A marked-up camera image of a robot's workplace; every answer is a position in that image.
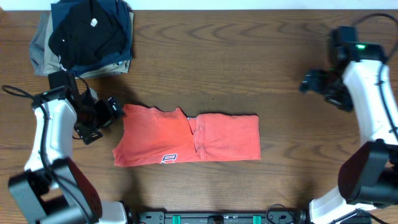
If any coral red t-shirt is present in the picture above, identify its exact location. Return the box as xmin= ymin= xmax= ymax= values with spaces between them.
xmin=113 ymin=105 xmax=261 ymax=167

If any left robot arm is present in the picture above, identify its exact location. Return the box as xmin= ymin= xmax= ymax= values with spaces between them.
xmin=2 ymin=85 xmax=132 ymax=223

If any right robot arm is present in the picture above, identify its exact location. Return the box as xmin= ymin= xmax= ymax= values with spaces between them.
xmin=300 ymin=40 xmax=397 ymax=223

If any khaki folded garment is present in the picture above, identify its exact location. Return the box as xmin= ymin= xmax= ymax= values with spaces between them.
xmin=40 ymin=14 xmax=131 ymax=78

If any grey folded garment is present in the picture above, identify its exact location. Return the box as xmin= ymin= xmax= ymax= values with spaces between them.
xmin=29 ymin=13 xmax=49 ymax=76

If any navy folded garment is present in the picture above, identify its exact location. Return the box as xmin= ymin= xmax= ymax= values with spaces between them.
xmin=48 ymin=0 xmax=132 ymax=75

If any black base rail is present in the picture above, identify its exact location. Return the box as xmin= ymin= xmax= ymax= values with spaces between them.
xmin=132 ymin=209 xmax=311 ymax=224

